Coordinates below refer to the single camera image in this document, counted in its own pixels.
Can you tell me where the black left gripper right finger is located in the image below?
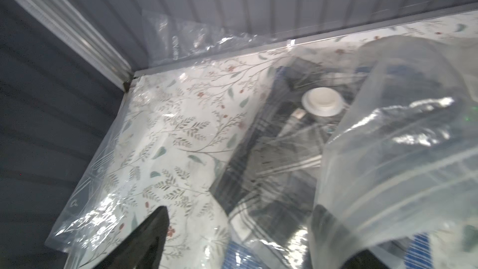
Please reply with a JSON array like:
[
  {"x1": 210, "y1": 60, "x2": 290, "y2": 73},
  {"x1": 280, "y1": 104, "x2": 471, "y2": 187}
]
[{"x1": 341, "y1": 250, "x2": 389, "y2": 269}]

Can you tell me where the blue checked shirt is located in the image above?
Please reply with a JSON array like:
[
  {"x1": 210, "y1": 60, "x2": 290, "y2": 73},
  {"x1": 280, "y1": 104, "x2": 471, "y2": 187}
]
[{"x1": 222, "y1": 235, "x2": 434, "y2": 269}]

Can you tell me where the black white plaid shirt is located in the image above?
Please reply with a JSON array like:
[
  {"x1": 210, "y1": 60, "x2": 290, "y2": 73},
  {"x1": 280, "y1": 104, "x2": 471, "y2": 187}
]
[{"x1": 210, "y1": 58, "x2": 367, "y2": 265}]

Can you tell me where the clear plastic vacuum bag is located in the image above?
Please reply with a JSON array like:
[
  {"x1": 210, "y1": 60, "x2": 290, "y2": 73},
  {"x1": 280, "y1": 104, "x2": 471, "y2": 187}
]
[{"x1": 46, "y1": 11, "x2": 478, "y2": 269}]

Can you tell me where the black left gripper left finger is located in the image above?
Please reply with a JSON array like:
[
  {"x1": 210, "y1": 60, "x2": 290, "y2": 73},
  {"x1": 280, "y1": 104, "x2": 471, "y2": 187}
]
[{"x1": 96, "y1": 206, "x2": 169, "y2": 269}]

